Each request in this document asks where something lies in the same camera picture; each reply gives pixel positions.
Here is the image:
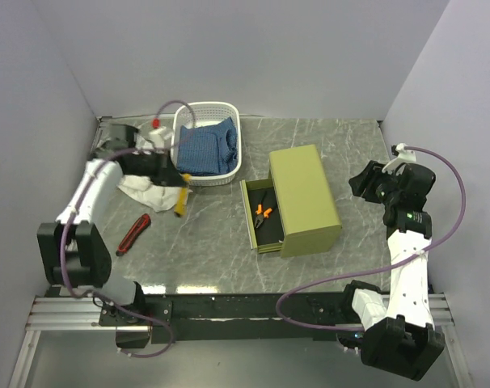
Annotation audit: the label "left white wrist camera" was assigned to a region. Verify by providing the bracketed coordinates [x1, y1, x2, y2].
[148, 118, 173, 149]

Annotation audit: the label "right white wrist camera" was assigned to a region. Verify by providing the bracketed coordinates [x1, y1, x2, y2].
[382, 143, 416, 173]

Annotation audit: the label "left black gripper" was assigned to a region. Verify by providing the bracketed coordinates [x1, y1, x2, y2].
[126, 147, 187, 187]

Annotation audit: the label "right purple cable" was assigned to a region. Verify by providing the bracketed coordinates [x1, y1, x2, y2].
[275, 146, 468, 333]

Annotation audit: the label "olive green metal drawer box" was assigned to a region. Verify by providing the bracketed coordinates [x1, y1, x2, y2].
[269, 144, 342, 258]

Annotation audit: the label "blue checkered cloth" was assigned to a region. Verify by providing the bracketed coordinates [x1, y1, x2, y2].
[176, 117, 238, 176]

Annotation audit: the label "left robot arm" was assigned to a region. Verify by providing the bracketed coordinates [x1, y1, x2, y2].
[37, 124, 188, 325]

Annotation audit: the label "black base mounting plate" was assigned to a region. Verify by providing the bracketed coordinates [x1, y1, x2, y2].
[99, 292, 361, 348]

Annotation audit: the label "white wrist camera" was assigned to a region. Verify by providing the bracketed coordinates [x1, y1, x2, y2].
[382, 143, 416, 173]
[148, 118, 173, 149]

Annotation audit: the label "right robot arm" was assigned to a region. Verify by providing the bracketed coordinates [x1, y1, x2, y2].
[340, 161, 445, 381]

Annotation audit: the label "white cloth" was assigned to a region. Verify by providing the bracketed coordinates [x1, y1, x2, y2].
[94, 124, 181, 213]

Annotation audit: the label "aluminium frame rail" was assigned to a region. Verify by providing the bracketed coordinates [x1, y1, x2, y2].
[25, 294, 454, 332]

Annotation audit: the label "orange handled pliers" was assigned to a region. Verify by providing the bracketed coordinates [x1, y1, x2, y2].
[254, 191, 276, 230]

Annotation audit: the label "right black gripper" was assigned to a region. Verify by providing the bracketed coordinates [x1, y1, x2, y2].
[348, 160, 403, 206]

